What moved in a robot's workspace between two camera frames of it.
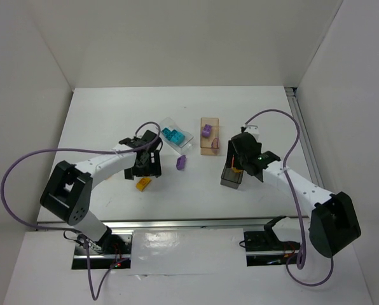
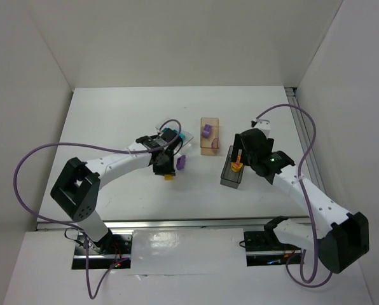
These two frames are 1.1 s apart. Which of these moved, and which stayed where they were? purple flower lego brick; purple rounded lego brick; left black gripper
Moved: left black gripper
Stayed: purple rounded lego brick; purple flower lego brick
